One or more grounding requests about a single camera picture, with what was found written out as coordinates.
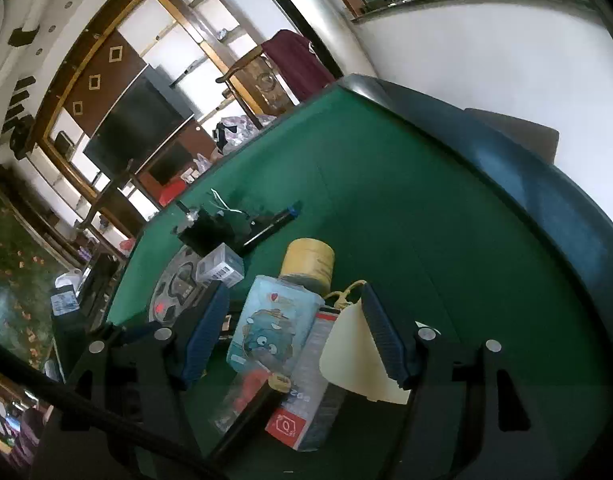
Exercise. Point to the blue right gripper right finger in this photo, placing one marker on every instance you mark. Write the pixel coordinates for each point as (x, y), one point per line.
(388, 342)

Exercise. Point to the round grey black coaster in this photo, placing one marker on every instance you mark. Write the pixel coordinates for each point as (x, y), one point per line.
(176, 287)

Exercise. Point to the black pen blue cap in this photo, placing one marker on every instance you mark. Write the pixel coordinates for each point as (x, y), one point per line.
(263, 228)

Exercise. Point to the black flat television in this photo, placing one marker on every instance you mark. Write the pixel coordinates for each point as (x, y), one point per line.
(148, 112)

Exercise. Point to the light blue cartoon tissue pack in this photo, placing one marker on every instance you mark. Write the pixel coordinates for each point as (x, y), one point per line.
(273, 326)

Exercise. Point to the green floral painting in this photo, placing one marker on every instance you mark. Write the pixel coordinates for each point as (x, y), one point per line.
(29, 267)

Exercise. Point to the wooden chair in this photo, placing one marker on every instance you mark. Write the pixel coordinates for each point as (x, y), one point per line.
(257, 85)

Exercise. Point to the dark padded table rim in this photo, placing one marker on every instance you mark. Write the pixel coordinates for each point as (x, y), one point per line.
(577, 227)

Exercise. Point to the yellow lidded jar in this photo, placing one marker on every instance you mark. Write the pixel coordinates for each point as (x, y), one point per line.
(309, 263)

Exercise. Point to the yellow scissors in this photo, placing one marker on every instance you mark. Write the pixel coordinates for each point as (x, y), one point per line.
(341, 299)

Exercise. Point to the maroon shirt on chair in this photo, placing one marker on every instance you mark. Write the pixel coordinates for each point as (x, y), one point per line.
(296, 60)

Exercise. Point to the black stepper motor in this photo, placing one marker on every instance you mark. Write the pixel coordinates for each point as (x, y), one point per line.
(201, 231)

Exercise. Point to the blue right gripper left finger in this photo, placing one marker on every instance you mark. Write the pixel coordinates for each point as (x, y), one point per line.
(199, 327)

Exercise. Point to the brown cardboard panel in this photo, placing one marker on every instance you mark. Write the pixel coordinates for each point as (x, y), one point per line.
(540, 140)

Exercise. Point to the small white barcode box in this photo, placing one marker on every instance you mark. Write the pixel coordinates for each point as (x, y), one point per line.
(222, 264)

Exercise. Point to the wooden wall cabinet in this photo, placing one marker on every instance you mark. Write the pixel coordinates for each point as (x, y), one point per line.
(190, 43)

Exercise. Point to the cream rounded square case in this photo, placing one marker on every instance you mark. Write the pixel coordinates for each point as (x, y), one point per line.
(351, 360)

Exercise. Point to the grey red product box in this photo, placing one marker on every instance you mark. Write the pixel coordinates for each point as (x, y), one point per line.
(306, 415)

